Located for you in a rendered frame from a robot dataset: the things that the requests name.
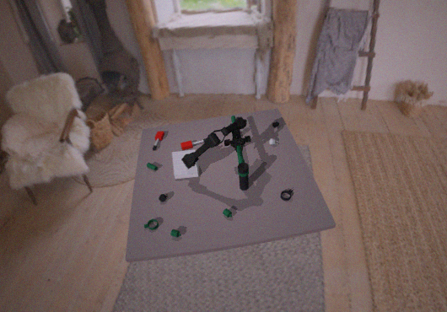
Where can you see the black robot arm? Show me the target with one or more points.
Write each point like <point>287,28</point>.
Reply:
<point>213,141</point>

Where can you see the black ring with small tab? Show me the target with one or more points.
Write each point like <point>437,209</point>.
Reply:
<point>289,192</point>

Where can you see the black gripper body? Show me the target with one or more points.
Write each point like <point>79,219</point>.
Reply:
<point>228,142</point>

